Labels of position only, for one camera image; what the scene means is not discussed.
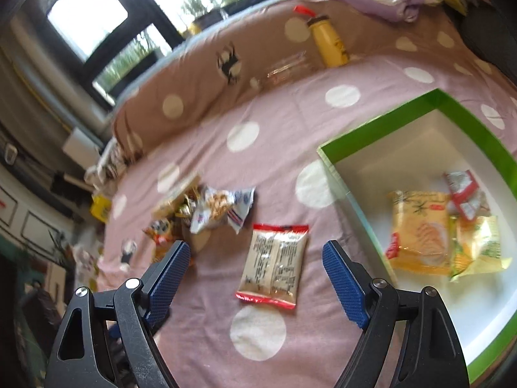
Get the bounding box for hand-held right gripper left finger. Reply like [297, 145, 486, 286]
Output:
[44, 240, 191, 388]

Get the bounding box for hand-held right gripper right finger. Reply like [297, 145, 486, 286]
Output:
[322, 240, 472, 388]

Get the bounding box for beige red-edged snack packet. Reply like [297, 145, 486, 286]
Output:
[235, 223, 310, 311]

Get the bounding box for yellow orange snack packet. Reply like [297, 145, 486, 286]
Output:
[385, 190, 452, 276]

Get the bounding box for green yellow corn snack packet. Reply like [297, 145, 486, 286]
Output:
[449, 215, 513, 283]

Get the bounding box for green box with white inside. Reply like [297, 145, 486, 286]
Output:
[316, 88, 517, 384]

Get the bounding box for red snack packet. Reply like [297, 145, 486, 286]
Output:
[442, 170, 491, 221]

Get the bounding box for orange seed snack packet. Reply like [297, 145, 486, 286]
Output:
[143, 218, 178, 263]

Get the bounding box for clear biscuit packet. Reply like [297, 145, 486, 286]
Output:
[153, 174, 200, 217]

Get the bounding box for white shopping bag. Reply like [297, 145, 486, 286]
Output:
[70, 234, 101, 292]

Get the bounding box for white snack packet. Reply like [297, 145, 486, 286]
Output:
[190, 186, 257, 235]

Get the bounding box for yellow cardboard box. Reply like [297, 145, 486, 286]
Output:
[90, 194, 114, 223]

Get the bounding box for white striped cloth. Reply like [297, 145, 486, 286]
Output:
[83, 139, 130, 189]

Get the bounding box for white board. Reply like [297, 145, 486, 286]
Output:
[62, 127, 103, 166]

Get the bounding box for pink dotted bed sheet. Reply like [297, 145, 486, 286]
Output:
[97, 52, 517, 388]

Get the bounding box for clear plastic packet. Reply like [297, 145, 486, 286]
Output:
[264, 50, 320, 87]

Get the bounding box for yellow bottle with red cap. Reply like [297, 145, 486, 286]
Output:
[294, 5, 350, 69]

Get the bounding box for brown dotted pillow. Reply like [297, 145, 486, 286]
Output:
[112, 0, 477, 162]

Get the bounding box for black window frame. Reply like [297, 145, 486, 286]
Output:
[16, 0, 324, 102]

